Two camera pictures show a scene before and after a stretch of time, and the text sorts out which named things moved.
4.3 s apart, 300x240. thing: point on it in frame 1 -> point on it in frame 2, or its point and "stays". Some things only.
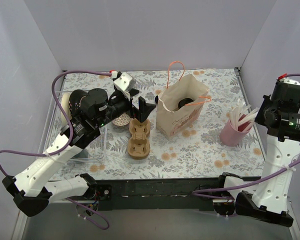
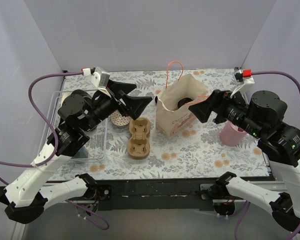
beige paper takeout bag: (171, 120) stays
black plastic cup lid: (184, 101) stays
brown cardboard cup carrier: (138, 146) stays
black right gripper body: (261, 110) -> (220, 105)
